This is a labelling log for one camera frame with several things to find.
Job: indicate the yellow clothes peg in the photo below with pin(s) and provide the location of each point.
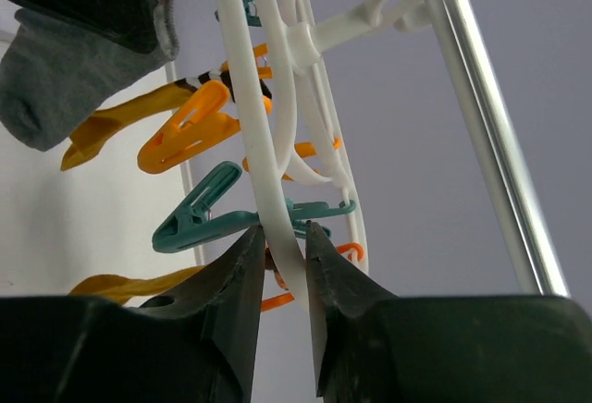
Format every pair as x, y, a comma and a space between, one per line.
196, 127

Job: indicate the white clip hanger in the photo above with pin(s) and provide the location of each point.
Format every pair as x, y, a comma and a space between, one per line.
298, 141

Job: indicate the grey sock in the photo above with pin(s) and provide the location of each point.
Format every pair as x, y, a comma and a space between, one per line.
54, 75

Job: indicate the white clothes rack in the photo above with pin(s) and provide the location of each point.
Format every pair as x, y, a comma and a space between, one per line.
497, 148

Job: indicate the orange brown sock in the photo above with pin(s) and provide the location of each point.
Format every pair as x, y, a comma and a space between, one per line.
122, 289

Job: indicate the teal clothes peg right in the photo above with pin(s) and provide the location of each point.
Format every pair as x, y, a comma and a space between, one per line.
190, 225

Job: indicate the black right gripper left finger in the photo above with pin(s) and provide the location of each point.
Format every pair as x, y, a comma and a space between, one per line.
196, 342

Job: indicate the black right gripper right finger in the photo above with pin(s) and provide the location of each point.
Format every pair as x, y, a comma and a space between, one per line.
373, 346

